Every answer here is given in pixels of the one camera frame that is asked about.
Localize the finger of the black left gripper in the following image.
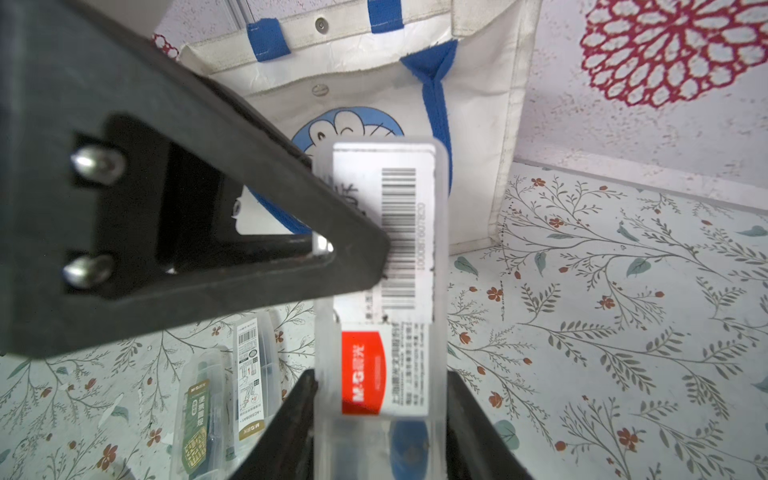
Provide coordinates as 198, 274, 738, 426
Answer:
1, 1, 390, 358

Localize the clear compass set red label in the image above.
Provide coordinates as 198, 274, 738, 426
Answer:
313, 137, 449, 479

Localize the clear compass set green label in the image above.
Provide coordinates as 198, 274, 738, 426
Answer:
169, 349, 228, 479

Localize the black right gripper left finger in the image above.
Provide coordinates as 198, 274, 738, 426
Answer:
230, 369, 318, 480

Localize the clear compass set white label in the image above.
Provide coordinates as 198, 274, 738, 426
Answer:
233, 310, 282, 444

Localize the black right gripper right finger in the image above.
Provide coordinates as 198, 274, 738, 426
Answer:
445, 371, 533, 480

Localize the white Doraemon canvas bag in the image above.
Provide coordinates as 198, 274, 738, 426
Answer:
180, 1, 541, 255

